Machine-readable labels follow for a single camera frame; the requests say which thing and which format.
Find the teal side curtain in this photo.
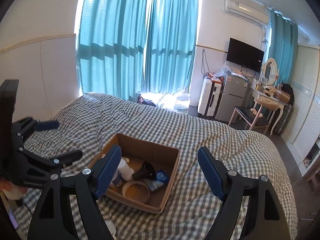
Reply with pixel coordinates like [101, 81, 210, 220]
[268, 10, 298, 86]

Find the white air conditioner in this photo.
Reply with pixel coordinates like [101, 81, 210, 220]
[225, 0, 269, 27]

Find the white suitcase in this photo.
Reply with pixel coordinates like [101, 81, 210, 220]
[197, 78, 222, 116]

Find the person's left hand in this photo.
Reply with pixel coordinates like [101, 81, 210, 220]
[0, 178, 28, 200]

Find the dark bag by window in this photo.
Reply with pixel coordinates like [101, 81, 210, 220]
[137, 94, 156, 107]

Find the white cylinder bottle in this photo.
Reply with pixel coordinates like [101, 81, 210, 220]
[118, 158, 135, 181]

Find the clear water jug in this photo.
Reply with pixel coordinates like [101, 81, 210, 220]
[173, 90, 190, 114]

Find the blue round tin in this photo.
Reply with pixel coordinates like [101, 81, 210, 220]
[155, 169, 170, 184]

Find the oval vanity mirror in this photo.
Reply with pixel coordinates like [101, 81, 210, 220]
[261, 58, 278, 86]

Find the black backpack on table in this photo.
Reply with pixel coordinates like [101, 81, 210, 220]
[281, 83, 295, 105]

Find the white dressing table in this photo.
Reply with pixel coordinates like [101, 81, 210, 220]
[251, 88, 293, 135]

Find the brown cardboard box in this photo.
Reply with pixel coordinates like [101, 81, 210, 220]
[89, 133, 180, 214]

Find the clear plastic jar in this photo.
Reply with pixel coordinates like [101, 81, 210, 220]
[109, 170, 123, 189]

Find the right teal curtain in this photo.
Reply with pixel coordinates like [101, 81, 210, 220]
[145, 0, 199, 94]

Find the cardboard tape ring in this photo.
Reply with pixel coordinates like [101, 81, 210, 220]
[121, 180, 151, 204]

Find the black wall television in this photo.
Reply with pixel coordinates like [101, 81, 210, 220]
[226, 38, 264, 73]

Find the grey checked bed cover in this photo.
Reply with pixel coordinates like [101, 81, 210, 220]
[25, 92, 298, 239]

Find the black cup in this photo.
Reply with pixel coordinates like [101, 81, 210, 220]
[132, 161, 156, 180]

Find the silver mini fridge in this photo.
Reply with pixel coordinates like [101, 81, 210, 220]
[215, 74, 248, 122]

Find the blue white pouch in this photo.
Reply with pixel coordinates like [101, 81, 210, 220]
[143, 179, 165, 192]

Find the white louvred wardrobe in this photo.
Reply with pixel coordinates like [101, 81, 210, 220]
[281, 43, 319, 177]

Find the left teal curtain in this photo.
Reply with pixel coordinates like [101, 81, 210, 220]
[77, 0, 147, 100]

